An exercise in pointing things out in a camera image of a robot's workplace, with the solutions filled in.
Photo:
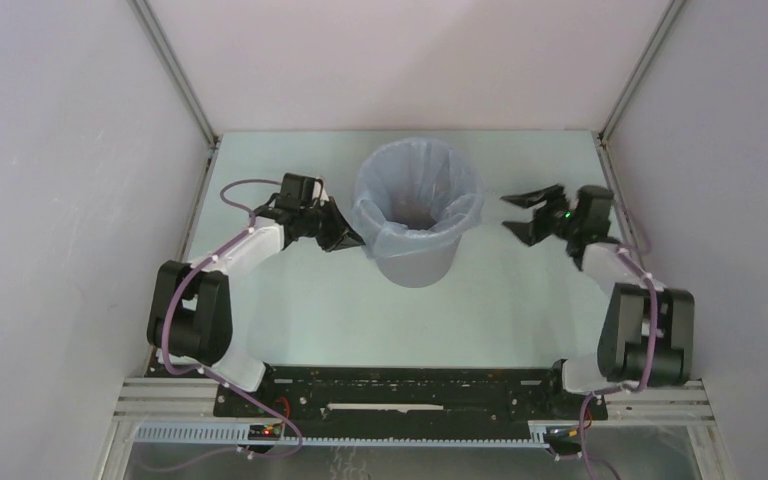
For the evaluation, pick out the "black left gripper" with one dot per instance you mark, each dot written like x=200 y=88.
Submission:
x=342 y=235

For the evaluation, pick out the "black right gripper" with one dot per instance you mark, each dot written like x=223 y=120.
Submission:
x=531 y=232

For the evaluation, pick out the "light blue plastic trash bag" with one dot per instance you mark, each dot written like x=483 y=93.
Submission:
x=417 y=199

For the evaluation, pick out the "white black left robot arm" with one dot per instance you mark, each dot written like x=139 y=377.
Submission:
x=191 y=322

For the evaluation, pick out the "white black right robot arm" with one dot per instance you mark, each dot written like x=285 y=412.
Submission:
x=647 y=336

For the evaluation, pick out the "grey plastic trash bin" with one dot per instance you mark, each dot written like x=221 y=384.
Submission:
x=417 y=265

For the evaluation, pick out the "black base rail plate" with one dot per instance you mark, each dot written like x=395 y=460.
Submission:
x=434 y=403

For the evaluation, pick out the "white slotted cable duct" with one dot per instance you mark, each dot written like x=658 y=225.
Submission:
x=227 y=434

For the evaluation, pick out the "right corner aluminium post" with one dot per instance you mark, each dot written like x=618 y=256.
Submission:
x=643 y=65

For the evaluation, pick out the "corner aluminium post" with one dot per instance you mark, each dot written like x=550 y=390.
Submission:
x=150 y=22
x=643 y=65

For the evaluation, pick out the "left corner aluminium post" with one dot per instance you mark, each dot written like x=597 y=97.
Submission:
x=150 y=22

